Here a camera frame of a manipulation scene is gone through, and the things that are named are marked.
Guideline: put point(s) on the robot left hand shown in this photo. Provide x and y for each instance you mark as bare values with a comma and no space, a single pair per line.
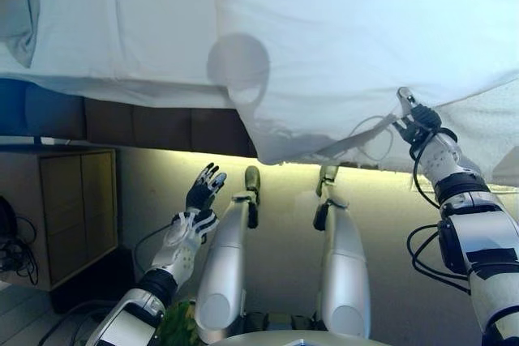
200,204

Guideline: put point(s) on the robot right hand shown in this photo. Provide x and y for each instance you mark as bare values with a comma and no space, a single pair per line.
423,117

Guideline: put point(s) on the white duvet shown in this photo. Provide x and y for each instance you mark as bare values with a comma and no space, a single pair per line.
344,38

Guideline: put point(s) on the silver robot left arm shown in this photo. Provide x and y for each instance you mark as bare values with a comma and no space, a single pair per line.
178,253

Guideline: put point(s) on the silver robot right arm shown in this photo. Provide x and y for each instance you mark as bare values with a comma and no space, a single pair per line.
482,240

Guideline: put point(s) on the white bed sheet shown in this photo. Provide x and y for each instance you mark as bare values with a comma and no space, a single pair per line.
121,18

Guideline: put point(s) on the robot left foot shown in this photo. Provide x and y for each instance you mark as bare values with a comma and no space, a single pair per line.
251,178

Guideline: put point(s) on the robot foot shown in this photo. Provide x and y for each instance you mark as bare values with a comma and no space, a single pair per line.
326,178
251,178

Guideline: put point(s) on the robot left leg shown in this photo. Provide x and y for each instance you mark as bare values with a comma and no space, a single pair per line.
221,273

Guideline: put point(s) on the robot leg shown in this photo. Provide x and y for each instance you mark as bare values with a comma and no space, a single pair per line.
221,273
344,273

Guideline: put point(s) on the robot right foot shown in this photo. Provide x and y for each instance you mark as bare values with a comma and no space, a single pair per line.
326,178

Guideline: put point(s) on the wooden nightstand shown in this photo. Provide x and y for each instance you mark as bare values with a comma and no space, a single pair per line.
81,200

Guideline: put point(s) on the green leafy patterned object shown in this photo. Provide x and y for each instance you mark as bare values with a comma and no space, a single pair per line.
178,321

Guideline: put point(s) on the robot right leg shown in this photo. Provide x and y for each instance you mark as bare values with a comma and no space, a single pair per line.
344,273

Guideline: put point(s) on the brown upholstered bed frame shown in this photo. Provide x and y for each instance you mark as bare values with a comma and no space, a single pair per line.
162,127

